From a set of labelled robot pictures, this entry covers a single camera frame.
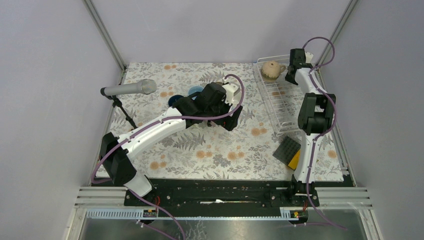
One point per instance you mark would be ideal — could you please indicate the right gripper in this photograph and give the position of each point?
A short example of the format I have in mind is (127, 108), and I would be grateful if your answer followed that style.
(289, 79)

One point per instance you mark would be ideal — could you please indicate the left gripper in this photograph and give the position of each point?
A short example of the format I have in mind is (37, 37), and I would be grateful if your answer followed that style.
(228, 122)

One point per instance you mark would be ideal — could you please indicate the beige ribbed cup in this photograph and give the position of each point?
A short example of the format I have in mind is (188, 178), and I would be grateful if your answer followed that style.
(271, 70)

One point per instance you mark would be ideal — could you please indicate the light blue cup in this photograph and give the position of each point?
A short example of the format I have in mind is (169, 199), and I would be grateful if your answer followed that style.
(194, 89)

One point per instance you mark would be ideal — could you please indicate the dark blue cup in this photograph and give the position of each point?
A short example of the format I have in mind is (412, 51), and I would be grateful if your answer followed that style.
(173, 99)

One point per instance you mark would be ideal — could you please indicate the silver microphone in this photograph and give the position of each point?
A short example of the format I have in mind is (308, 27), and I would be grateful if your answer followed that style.
(145, 86)

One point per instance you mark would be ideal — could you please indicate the black tripod mic stand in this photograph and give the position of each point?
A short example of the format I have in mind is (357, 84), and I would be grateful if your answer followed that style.
(117, 103)

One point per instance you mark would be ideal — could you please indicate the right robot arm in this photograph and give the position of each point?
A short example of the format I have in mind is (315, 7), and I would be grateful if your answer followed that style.
(315, 119)

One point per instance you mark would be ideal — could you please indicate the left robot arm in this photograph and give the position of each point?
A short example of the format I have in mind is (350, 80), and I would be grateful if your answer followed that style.
(118, 152)

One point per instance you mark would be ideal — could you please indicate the dark grey building plate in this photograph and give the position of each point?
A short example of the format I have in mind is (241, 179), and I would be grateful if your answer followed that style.
(287, 148)

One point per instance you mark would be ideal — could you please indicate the floral table mat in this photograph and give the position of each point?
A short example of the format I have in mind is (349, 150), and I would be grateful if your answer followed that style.
(201, 151)

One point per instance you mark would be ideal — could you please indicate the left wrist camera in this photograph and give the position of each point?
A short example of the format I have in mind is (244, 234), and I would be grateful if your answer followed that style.
(232, 93)

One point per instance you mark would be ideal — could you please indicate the white wire dish rack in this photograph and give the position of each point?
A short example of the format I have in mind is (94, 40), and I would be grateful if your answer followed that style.
(282, 99)

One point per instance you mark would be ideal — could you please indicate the right aluminium frame post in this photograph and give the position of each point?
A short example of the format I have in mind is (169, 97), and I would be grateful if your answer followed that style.
(327, 53)

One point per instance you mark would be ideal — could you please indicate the aluminium frame post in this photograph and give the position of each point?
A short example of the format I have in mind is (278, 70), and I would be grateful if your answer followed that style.
(104, 33)
(327, 53)

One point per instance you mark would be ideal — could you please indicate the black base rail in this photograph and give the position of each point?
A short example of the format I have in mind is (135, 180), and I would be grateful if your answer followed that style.
(217, 196)

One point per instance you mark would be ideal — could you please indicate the white cable duct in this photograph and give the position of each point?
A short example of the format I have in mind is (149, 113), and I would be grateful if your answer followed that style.
(151, 214)

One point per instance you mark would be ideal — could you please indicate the left aluminium frame post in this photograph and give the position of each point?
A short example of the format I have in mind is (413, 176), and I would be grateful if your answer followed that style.
(104, 33)

